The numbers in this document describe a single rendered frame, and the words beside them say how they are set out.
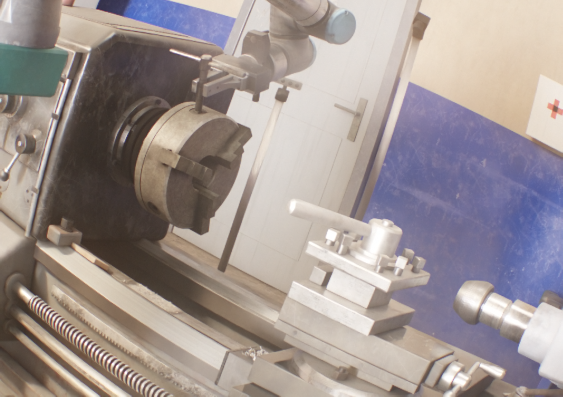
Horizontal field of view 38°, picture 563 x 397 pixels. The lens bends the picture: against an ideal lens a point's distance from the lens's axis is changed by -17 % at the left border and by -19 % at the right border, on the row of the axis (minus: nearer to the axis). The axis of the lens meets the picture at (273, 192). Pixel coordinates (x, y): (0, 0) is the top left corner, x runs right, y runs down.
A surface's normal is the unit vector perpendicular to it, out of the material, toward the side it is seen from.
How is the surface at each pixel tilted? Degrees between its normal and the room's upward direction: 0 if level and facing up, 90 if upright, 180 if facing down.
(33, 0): 70
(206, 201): 109
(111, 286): 36
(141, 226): 90
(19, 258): 90
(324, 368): 0
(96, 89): 90
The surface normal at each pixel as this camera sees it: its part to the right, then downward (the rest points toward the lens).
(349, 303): 0.32, -0.93
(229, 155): -0.18, -0.62
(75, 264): -0.04, -0.76
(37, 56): 0.81, 0.37
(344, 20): 0.66, 0.38
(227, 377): -0.52, -0.01
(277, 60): 0.74, -0.11
